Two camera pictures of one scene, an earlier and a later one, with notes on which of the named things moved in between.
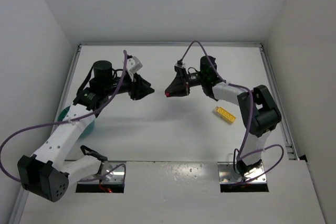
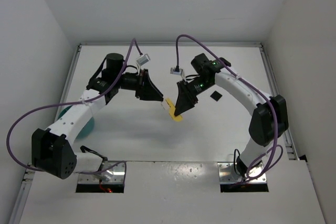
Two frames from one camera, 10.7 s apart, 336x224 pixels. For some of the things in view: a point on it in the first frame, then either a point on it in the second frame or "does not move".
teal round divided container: [88, 130] does not move
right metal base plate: [227, 173] does not move
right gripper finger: [179, 87] -> [186, 99]
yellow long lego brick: [226, 115] -> [172, 109]
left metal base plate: [112, 172] does not move
